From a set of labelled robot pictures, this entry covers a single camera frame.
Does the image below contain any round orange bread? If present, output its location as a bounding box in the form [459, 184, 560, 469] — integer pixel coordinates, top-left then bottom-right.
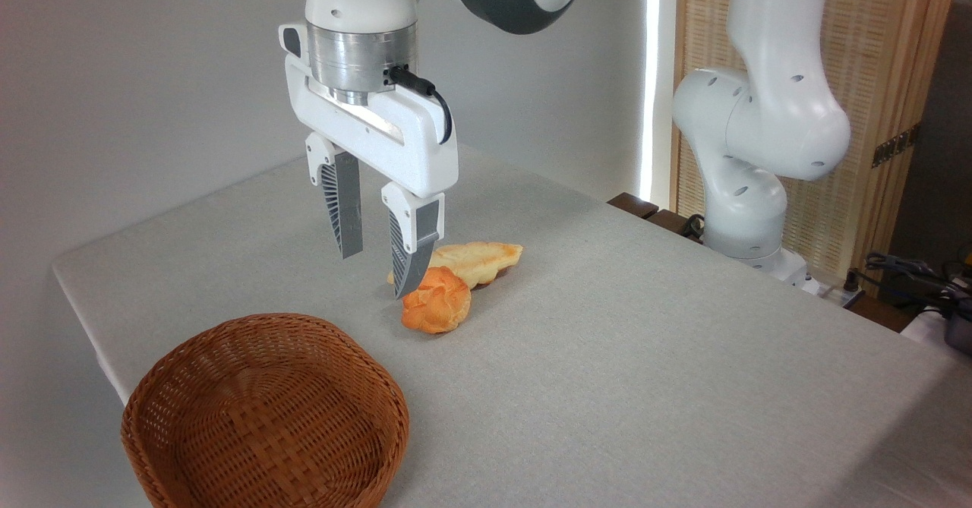
[400, 266, 472, 335]

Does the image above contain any bamboo folding screen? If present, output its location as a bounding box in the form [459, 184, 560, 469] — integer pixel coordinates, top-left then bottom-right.
[671, 0, 962, 290]

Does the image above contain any brown wicker basket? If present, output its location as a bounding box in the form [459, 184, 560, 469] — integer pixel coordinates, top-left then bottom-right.
[121, 313, 411, 508]

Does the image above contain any dark grey device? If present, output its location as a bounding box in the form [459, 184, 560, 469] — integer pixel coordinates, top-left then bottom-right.
[944, 299, 972, 356]

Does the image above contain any black cable bundle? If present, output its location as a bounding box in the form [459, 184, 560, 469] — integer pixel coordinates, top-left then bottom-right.
[864, 251, 972, 305]

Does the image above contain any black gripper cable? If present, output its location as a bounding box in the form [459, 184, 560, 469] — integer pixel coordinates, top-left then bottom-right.
[383, 65, 454, 147]

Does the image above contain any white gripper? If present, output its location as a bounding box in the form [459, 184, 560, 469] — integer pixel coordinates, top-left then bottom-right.
[279, 23, 460, 301]

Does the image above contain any long yellow bread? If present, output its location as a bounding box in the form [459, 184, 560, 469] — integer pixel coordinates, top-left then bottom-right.
[387, 241, 525, 290]

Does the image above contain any black screen hinge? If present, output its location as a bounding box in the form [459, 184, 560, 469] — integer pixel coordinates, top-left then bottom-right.
[872, 123, 922, 169]

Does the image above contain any grey tablecloth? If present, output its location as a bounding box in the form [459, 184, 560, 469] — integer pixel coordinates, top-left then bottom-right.
[52, 144, 972, 508]

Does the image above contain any white power strip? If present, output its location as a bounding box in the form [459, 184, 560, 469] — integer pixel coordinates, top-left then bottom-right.
[803, 276, 867, 309]

